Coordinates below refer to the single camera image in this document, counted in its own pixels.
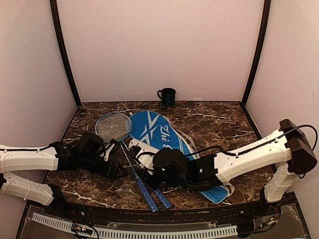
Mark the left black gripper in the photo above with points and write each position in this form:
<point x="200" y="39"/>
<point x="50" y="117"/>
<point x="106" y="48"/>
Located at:
<point x="114" y="170"/>

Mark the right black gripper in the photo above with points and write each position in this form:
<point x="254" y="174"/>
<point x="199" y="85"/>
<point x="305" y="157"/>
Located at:
<point x="153" y="184"/>

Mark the white shuttlecock tube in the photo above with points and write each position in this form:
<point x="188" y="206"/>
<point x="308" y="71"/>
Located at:
<point x="143" y="154"/>

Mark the blue badminton racket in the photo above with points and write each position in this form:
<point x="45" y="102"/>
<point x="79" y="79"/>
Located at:
<point x="132" y="149"/>
<point x="117" y="134"/>

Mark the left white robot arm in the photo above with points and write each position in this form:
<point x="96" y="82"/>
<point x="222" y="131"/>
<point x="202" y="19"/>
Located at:
<point x="58" y="156"/>

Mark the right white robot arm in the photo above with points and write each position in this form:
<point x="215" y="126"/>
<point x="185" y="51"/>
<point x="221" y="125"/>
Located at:
<point x="288" y="147"/>

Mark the blue racket bag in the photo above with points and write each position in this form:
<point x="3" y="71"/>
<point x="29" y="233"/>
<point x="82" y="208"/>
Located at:
<point x="157" y="131"/>

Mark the dark green mug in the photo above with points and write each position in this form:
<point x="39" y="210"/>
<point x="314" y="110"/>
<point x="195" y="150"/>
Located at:
<point x="167" y="96"/>

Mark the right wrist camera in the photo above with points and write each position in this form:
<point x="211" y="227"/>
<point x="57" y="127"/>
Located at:
<point x="170" y="161"/>

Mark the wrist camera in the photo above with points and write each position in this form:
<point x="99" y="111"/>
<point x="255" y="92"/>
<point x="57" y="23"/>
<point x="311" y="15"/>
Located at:
<point x="91" y="144"/>
<point x="170" y="161"/>

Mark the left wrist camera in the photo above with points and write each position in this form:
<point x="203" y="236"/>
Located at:
<point x="91" y="144"/>

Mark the white slotted cable duct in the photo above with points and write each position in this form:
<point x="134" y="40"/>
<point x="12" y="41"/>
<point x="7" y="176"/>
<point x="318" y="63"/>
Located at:
<point x="96" y="232"/>

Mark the left black frame post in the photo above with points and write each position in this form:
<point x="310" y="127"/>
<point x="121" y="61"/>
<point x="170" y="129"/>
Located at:
<point x="63" y="51"/>

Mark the black frame post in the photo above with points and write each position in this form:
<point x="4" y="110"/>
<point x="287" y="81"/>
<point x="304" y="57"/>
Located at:
<point x="258" y="52"/>
<point x="63" y="51"/>

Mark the right black frame post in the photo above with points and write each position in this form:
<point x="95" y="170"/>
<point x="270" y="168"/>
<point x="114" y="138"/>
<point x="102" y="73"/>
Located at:
<point x="258" y="52"/>

